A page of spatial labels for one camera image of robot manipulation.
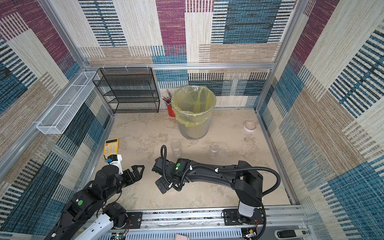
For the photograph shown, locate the black wire mesh shelf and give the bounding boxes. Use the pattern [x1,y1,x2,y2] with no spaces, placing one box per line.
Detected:
[93,67,160,114]

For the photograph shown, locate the pens in red cup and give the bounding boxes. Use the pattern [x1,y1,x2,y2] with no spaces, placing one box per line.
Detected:
[162,91,172,107]

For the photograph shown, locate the yellow calculator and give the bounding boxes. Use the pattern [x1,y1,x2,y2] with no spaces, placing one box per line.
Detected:
[103,138,119,160]

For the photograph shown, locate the tape roll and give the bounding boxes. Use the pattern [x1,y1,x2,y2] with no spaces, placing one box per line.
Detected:
[243,120,257,133]

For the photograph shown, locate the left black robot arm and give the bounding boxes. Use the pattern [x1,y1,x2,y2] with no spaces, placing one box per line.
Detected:
[45,165,145,240]

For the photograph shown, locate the white wire mesh basket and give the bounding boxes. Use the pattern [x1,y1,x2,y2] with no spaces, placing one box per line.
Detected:
[37,72,96,135]

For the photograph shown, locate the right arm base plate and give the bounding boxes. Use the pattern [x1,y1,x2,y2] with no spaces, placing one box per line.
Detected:
[221,208,266,226]

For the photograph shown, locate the small jar with rice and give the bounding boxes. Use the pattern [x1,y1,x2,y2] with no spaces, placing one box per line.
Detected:
[209,143,220,159]

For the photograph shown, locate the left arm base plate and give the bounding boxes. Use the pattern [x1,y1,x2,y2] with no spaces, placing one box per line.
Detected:
[102,212,143,230]

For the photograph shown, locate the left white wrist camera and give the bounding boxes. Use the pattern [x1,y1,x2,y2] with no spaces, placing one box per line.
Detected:
[107,155,123,175]

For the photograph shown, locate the bin with yellow bag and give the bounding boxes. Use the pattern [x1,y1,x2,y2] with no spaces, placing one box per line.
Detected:
[171,86,217,140]

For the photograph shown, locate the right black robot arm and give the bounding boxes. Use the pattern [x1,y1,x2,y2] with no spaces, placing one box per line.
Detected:
[152,146,281,225]

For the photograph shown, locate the red pen holder cup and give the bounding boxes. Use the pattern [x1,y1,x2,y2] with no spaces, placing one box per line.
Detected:
[167,104,176,118]

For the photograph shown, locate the aluminium front rail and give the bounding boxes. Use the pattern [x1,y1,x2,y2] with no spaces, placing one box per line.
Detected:
[68,206,316,240]

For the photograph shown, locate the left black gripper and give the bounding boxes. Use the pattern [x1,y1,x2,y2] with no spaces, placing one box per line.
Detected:
[102,164,146,203]

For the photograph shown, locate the clear plastic jar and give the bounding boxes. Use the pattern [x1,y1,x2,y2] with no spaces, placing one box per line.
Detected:
[171,140,183,159]

